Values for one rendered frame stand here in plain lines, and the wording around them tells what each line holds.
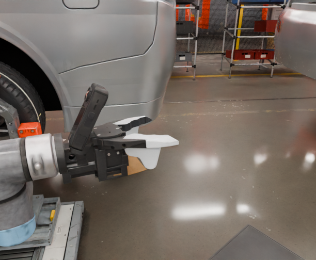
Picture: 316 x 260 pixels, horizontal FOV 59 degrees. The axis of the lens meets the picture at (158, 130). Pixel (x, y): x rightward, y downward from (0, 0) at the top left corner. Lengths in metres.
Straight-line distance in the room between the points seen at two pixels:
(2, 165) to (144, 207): 1.79
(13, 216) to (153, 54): 1.18
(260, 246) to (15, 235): 1.24
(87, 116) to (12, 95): 1.06
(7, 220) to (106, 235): 1.53
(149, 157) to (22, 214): 0.24
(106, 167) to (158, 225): 1.60
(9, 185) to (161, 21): 1.22
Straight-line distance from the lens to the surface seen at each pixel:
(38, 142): 0.50
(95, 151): 0.49
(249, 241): 1.59
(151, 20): 1.52
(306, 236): 2.24
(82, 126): 0.48
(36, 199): 2.09
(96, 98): 0.47
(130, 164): 2.67
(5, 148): 0.50
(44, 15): 1.53
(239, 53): 5.52
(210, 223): 2.13
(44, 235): 1.94
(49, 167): 0.49
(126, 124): 0.55
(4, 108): 1.46
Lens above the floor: 1.47
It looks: 26 degrees down
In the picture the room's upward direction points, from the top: straight up
